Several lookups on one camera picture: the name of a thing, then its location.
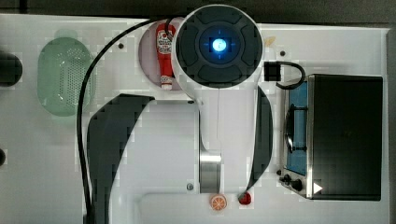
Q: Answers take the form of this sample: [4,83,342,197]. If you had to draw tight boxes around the black toaster oven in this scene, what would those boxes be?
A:
[278,74,383,201]

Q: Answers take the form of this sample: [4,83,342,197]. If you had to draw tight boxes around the pink oval plate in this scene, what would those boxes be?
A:
[138,20,181,91]

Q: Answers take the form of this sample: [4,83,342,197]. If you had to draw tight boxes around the black cylindrical cup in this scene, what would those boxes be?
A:
[0,52,22,87]

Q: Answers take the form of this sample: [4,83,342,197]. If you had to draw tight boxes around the green perforated colander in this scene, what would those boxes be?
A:
[37,29,93,117]

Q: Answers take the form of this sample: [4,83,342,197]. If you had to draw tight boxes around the yellow banana toy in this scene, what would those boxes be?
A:
[264,36,276,47]

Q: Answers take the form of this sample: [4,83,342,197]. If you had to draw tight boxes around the orange slice toy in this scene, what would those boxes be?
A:
[209,194,227,211]

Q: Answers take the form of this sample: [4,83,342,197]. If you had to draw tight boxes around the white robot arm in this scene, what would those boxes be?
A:
[87,5,273,224]

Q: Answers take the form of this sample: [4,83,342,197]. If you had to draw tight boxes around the red ketchup bottle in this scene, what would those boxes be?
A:
[155,23,176,90]

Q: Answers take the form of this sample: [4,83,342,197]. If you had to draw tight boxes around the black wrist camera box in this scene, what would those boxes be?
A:
[264,62,281,81]

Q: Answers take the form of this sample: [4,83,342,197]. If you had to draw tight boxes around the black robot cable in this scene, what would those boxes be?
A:
[76,15,188,224]

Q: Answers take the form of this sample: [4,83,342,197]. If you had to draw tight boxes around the oven door with black handle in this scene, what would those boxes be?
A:
[285,82,308,175]

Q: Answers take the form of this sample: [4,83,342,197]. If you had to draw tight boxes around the red strawberry toy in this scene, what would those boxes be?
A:
[238,191,251,205]

